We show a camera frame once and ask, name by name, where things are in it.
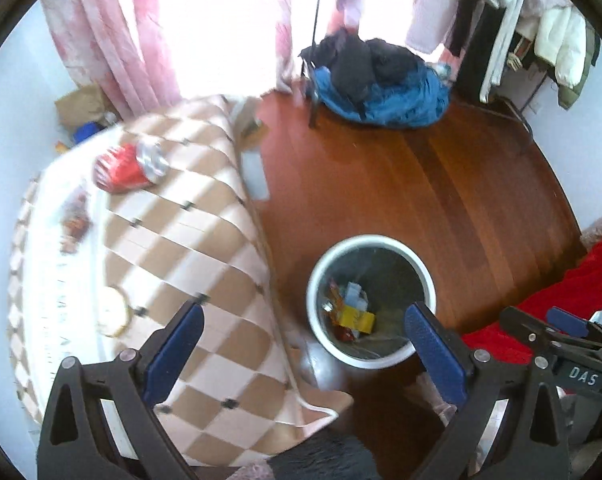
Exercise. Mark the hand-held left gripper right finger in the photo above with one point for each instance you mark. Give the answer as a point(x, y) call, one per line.
point(436, 355)

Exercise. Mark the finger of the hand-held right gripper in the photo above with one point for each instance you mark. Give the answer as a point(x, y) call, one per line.
point(528, 330)
point(568, 321)

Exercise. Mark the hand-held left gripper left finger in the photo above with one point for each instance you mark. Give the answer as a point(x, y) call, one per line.
point(173, 350)

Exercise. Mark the plain yellow packet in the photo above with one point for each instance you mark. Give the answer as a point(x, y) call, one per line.
point(358, 321)

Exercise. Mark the red triangular wrapper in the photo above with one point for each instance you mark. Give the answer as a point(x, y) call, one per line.
point(347, 335)

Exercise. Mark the orange chip bag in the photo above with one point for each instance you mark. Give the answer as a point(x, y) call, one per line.
point(335, 305)

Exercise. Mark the white round trash bin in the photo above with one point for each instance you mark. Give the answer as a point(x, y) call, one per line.
point(316, 320)

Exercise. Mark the red blanket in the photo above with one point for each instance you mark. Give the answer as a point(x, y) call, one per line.
point(556, 285)

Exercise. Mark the checkered tablecloth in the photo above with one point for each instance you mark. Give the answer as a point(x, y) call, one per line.
point(191, 270)

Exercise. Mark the beige patterned cloth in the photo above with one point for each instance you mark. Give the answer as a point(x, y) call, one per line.
point(601, 227)

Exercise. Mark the person's right leg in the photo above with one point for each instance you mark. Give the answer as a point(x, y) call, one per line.
point(326, 457)

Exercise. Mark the brown snack wrapper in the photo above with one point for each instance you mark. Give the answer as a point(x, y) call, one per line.
point(76, 217)

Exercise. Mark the red soda can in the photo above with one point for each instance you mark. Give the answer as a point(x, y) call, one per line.
point(123, 167)

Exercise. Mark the blue round container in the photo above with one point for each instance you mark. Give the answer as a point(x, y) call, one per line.
point(87, 132)

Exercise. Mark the clear plastic bottle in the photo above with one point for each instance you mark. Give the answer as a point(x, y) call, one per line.
point(108, 118)

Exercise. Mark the blue cloth pile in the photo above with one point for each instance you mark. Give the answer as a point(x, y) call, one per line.
point(396, 105)

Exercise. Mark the brown paper bag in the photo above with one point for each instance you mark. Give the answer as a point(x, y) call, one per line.
point(81, 105)

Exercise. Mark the cream puffer jacket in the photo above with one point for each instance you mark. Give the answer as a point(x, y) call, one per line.
point(571, 50)

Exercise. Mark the black hanging garments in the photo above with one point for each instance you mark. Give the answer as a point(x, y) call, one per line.
point(473, 55)

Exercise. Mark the black clothes pile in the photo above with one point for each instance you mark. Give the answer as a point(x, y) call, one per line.
point(361, 60)

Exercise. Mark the pink floral curtain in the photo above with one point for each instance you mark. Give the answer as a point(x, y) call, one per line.
point(111, 45)

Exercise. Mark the pale pink hanging robe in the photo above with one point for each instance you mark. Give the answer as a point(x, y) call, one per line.
point(428, 15)

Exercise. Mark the black clothes rack pole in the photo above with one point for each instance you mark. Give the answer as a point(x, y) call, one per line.
point(317, 35)

